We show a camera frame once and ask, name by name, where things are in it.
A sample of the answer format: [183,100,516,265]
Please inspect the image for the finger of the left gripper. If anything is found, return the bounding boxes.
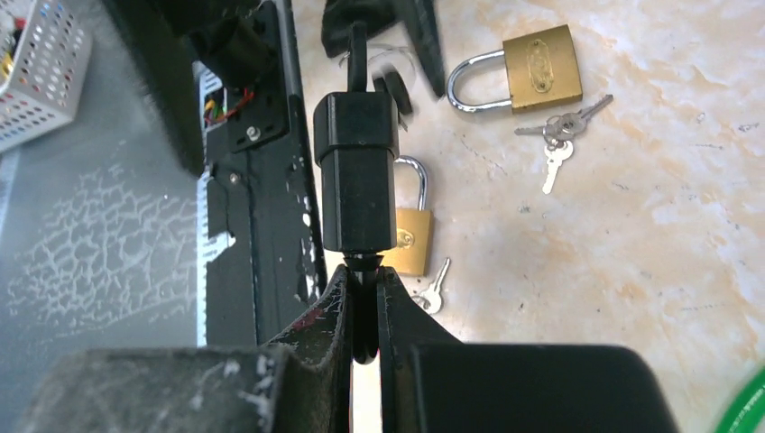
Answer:
[320,0,398,59]
[394,0,447,99]

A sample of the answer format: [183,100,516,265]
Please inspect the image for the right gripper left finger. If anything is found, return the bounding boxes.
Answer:
[17,266,351,432]

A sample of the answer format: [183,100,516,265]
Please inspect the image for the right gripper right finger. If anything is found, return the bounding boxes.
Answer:
[376,268,677,432]

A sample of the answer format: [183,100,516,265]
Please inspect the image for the black padlock with keys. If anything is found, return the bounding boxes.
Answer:
[312,89,401,367]

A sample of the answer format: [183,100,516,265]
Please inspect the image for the brass padlock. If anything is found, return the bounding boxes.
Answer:
[377,155,452,316]
[447,24,613,195]

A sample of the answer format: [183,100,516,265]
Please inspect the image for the black-headed key bunch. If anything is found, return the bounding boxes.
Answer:
[339,23,415,129]

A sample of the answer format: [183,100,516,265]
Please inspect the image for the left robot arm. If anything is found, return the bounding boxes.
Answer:
[104,1,447,178]

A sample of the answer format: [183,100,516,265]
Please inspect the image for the white perforated tray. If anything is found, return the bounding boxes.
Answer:
[1,1,93,152]

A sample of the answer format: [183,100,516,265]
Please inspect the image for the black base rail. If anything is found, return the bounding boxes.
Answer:
[197,1,327,346]

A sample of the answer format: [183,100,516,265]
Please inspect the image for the green cable lock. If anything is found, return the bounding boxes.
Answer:
[714,368,764,433]

